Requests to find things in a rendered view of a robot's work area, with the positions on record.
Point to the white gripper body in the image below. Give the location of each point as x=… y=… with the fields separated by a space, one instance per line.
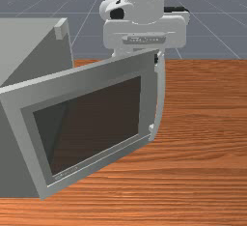
x=144 y=30

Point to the grey microwave door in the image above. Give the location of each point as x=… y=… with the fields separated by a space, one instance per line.
x=87 y=85

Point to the grey microwave oven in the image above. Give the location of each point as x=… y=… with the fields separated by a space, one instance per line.
x=32 y=49

